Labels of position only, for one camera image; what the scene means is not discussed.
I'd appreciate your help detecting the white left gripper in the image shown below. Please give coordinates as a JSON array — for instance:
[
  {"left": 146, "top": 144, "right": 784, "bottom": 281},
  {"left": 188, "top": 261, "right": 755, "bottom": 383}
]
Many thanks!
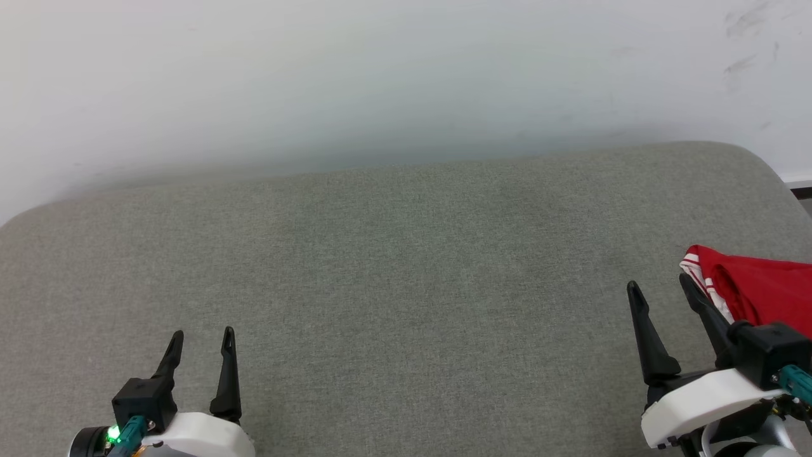
[{"left": 136, "top": 326, "right": 256, "bottom": 457}]

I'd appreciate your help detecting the teal camera connector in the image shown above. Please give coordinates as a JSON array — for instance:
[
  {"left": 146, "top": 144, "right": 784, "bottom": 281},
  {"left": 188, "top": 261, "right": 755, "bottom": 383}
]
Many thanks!
[
  {"left": 773, "top": 364, "right": 812, "bottom": 407},
  {"left": 105, "top": 415, "right": 148, "bottom": 457}
]

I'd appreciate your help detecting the teal left camera connector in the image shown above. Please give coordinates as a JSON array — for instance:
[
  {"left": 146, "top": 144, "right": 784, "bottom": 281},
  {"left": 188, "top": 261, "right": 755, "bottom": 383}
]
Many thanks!
[{"left": 105, "top": 415, "right": 148, "bottom": 457}]

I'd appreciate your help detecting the red and white jersey shirt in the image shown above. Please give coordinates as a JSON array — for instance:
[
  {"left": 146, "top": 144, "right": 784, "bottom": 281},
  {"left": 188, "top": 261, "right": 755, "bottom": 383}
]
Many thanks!
[{"left": 678, "top": 244, "right": 812, "bottom": 332}]

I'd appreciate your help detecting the teal right camera connector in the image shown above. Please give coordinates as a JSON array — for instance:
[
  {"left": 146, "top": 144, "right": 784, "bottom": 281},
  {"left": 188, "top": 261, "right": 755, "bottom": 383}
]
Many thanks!
[{"left": 773, "top": 364, "right": 812, "bottom": 407}]

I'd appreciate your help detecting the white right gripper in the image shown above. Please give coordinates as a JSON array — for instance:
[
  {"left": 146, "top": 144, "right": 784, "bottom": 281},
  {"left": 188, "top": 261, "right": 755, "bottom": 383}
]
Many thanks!
[{"left": 626, "top": 273, "right": 788, "bottom": 449}]

